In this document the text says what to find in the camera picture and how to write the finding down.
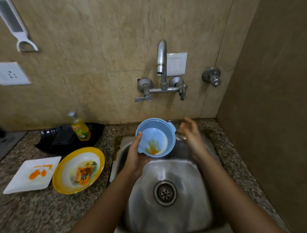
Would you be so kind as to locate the person's left hand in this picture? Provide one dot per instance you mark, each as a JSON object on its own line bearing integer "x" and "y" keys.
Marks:
{"x": 134, "y": 159}

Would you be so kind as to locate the person's left thumb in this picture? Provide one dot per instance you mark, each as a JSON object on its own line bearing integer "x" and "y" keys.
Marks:
{"x": 137, "y": 142}

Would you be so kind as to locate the yellow dish soap bottle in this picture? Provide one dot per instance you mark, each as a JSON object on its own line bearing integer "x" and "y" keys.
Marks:
{"x": 80, "y": 128}

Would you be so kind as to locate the yellow rimmed round plate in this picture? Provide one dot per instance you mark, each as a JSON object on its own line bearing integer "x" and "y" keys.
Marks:
{"x": 78, "y": 170}

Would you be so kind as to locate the person's left forearm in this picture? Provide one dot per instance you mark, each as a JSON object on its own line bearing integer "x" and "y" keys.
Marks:
{"x": 108, "y": 204}

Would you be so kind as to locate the white square plate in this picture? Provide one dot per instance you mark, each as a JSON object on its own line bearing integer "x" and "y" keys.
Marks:
{"x": 32, "y": 174}

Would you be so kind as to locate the grey stovetop edge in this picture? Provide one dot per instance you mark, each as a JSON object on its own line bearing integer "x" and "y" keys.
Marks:
{"x": 9, "y": 141}

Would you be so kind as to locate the steel wall faucet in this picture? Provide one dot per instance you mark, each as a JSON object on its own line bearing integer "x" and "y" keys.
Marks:
{"x": 163, "y": 76}

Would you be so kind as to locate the white wall switch plate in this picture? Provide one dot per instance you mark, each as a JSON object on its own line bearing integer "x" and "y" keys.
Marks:
{"x": 177, "y": 64}

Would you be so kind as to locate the steel kitchen sink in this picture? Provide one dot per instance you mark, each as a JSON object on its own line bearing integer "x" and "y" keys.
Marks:
{"x": 168, "y": 189}

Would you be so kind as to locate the person's right fingers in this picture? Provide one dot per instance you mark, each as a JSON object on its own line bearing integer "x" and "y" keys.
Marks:
{"x": 188, "y": 124}

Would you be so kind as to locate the person's right forearm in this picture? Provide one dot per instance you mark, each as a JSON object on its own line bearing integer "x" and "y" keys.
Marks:
{"x": 230, "y": 194}

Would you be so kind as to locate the white wall socket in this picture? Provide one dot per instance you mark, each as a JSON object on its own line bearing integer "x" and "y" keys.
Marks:
{"x": 12, "y": 73}

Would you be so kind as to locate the sink drain strainer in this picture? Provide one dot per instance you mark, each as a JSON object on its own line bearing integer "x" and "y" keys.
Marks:
{"x": 165, "y": 193}

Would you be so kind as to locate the person's right hand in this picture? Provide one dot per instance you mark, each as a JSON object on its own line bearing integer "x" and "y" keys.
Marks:
{"x": 193, "y": 139}

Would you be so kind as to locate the black plastic bag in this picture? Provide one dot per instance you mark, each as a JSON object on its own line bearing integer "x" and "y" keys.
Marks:
{"x": 62, "y": 141}

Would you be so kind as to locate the blue plastic bowl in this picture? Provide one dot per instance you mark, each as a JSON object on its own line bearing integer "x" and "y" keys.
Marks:
{"x": 156, "y": 138}

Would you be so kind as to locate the round steel wall valve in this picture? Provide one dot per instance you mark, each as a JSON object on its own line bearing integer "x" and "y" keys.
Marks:
{"x": 212, "y": 76}

